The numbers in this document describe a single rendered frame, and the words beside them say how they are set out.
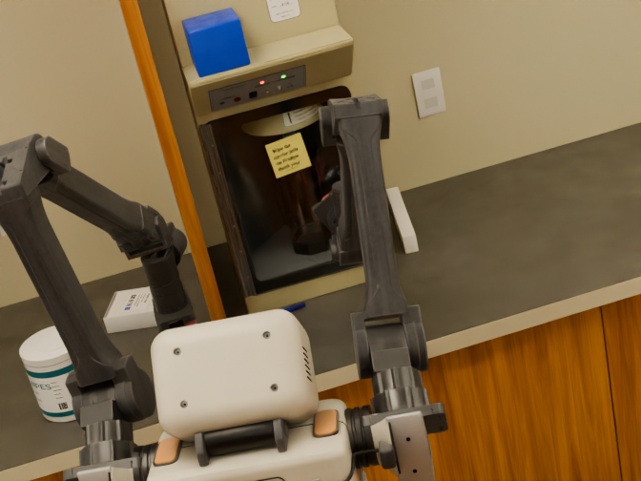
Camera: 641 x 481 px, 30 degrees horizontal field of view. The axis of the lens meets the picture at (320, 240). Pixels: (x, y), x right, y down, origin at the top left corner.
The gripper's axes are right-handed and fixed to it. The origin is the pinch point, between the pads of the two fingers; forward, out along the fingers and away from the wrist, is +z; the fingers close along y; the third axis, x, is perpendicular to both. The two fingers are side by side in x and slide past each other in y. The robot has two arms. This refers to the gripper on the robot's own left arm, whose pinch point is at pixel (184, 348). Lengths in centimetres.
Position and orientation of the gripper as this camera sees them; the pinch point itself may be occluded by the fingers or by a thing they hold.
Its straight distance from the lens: 220.2
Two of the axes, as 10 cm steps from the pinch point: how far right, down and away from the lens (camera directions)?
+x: -9.5, 2.8, -1.1
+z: 2.0, 8.8, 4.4
